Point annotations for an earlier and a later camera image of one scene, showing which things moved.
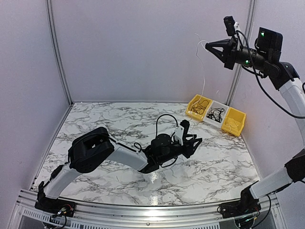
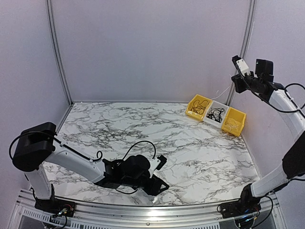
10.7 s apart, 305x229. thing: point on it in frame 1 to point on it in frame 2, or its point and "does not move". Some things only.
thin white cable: [203, 39] to [221, 93]
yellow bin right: [234, 121] does not move
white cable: [231, 122] does not move
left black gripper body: [188, 149] to [151, 190]
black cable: [198, 107] does not move
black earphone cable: [215, 114] does not move
